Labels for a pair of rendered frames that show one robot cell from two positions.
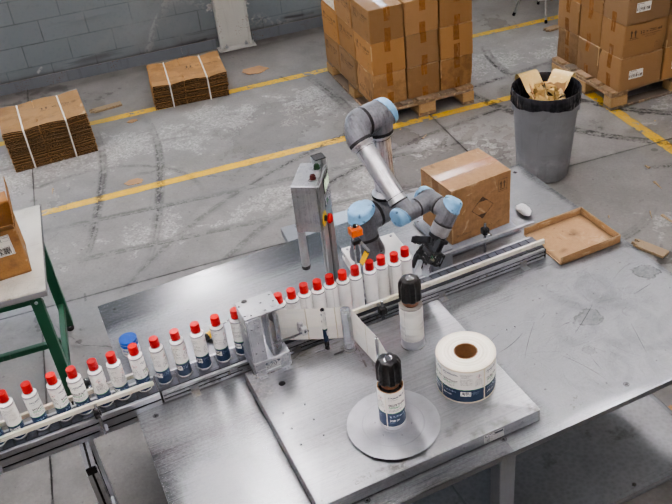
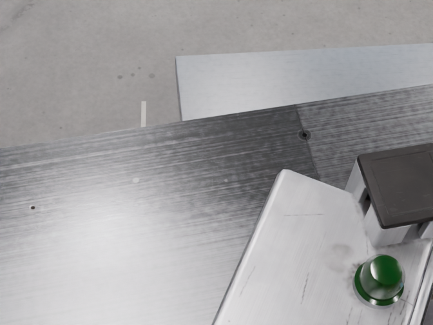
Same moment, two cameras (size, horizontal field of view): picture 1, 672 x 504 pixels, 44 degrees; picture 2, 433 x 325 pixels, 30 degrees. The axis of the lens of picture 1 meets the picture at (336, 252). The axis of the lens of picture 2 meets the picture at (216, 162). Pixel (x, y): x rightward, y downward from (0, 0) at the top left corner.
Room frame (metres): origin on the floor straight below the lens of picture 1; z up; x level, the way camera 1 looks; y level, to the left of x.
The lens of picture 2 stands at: (2.42, 0.11, 1.87)
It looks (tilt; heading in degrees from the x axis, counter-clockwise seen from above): 59 degrees down; 3
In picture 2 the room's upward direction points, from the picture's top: 6 degrees clockwise
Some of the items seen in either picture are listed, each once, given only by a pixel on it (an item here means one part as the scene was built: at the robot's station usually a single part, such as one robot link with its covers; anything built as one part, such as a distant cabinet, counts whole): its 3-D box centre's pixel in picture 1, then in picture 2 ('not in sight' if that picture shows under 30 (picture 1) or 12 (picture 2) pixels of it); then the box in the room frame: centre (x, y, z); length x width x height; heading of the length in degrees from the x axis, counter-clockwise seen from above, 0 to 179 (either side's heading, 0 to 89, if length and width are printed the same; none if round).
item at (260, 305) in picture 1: (257, 305); not in sight; (2.29, 0.29, 1.14); 0.14 x 0.11 x 0.01; 111
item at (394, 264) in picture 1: (395, 274); not in sight; (2.58, -0.22, 0.98); 0.05 x 0.05 x 0.20
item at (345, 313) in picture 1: (347, 329); not in sight; (2.30, -0.01, 0.97); 0.05 x 0.05 x 0.19
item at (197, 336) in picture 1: (199, 345); not in sight; (2.30, 0.53, 0.98); 0.05 x 0.05 x 0.20
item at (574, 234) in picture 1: (571, 234); not in sight; (2.88, -1.00, 0.85); 0.30 x 0.26 x 0.04; 111
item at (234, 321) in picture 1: (238, 330); not in sight; (2.35, 0.39, 0.98); 0.05 x 0.05 x 0.20
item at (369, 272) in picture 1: (370, 282); not in sight; (2.54, -0.12, 0.98); 0.05 x 0.05 x 0.20
